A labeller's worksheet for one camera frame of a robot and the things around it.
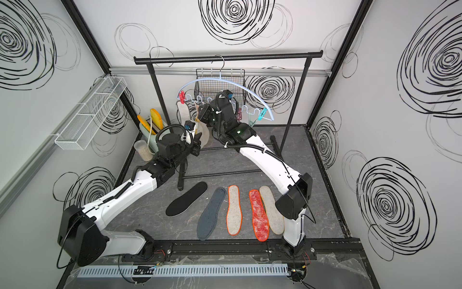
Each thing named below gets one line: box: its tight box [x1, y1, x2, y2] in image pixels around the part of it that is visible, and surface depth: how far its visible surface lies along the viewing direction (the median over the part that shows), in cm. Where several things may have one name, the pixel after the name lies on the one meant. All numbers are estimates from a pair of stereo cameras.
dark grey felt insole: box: [196, 187, 227, 241], surface depth 84 cm
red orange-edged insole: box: [249, 189, 270, 243], surface depth 84 cm
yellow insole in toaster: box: [150, 108, 165, 131], surface depth 99 cm
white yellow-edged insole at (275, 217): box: [259, 185, 285, 235], surface depth 86 cm
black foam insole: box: [165, 181, 208, 217], surface depth 89 cm
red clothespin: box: [178, 90, 186, 105], surface depth 74 cm
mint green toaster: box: [138, 122, 159, 153], surface depth 96 cm
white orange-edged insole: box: [226, 184, 244, 237], surface depth 86 cm
